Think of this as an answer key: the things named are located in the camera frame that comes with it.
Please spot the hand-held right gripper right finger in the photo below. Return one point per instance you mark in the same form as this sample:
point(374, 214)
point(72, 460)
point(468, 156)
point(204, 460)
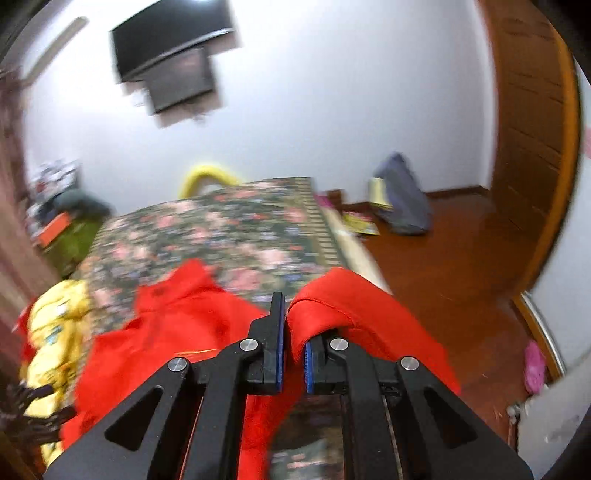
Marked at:
point(308, 369)

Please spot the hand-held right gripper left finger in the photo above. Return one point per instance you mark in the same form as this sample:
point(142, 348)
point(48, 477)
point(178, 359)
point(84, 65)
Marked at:
point(278, 350)

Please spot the red garment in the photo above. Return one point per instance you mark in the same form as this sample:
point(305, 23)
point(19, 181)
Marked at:
point(184, 323)

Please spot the yellow printed cloth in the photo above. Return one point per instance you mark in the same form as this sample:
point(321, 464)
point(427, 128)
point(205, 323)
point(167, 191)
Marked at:
point(55, 332)

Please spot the beige mattress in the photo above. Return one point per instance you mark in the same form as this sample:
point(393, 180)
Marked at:
point(355, 254)

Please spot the floral bed blanket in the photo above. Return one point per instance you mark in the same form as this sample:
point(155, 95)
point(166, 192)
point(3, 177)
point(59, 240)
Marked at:
point(221, 230)

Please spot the yellow printed magazine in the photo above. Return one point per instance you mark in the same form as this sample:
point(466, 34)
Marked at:
point(361, 224)

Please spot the yellow paper packet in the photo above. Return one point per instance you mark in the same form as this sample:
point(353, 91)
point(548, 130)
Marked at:
point(379, 194)

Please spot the orange box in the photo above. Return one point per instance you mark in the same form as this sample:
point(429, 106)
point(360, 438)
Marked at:
point(54, 230)

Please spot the blue-grey bag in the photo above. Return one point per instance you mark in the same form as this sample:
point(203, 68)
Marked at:
point(406, 203)

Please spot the yellow curved tube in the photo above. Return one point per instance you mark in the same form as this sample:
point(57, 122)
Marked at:
point(210, 170)

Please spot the striped curtain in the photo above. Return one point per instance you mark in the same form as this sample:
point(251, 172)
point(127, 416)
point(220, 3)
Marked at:
point(18, 221)

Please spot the dark grey cushion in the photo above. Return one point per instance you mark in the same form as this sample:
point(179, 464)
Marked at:
point(83, 202)

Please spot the pink slipper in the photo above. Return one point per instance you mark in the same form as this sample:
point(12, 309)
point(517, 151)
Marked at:
point(534, 367)

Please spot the pile of small clutter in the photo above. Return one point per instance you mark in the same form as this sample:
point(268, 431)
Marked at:
point(53, 177)

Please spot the white appliance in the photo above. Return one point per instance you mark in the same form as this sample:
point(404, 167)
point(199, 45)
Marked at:
point(549, 415)

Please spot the wooden door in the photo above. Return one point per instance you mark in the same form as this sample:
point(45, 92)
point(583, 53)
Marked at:
point(526, 138)

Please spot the black wall television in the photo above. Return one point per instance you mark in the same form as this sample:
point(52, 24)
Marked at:
point(166, 37)

